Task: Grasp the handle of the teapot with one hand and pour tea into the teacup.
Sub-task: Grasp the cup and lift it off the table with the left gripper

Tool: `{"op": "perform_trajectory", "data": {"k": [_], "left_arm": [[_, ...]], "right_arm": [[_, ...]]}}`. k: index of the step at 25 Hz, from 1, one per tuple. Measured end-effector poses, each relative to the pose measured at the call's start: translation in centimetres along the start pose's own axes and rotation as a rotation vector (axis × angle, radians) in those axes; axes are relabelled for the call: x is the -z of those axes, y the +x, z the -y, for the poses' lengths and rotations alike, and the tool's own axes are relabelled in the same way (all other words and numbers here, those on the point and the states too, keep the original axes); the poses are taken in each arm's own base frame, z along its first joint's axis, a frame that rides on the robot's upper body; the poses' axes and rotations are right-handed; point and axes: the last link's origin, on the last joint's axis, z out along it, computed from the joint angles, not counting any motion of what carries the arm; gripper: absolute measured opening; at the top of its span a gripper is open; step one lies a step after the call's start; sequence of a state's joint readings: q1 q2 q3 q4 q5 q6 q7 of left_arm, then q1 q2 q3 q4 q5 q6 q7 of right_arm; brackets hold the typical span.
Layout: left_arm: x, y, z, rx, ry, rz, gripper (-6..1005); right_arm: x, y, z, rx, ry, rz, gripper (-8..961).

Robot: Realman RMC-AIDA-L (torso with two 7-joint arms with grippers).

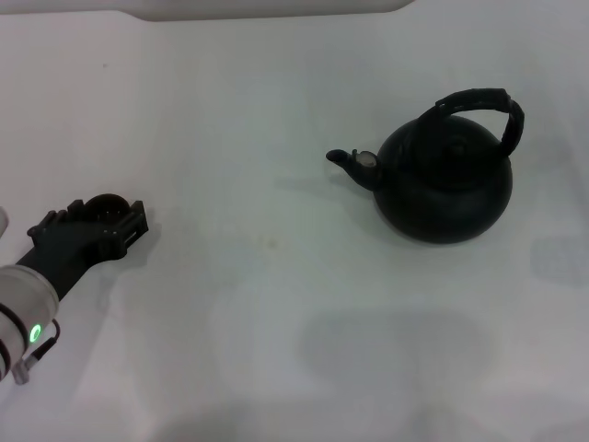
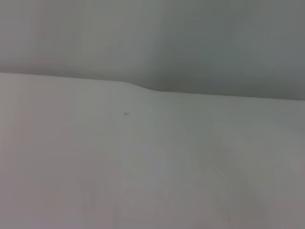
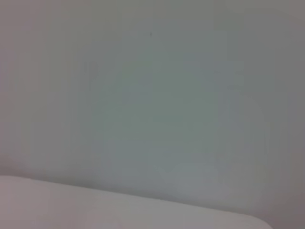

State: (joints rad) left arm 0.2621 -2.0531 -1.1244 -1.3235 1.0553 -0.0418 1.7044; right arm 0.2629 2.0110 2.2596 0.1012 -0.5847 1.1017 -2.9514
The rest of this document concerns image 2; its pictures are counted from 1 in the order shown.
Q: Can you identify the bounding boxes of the white tablecloth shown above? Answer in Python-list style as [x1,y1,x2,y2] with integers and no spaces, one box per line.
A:
[0,72,305,229]

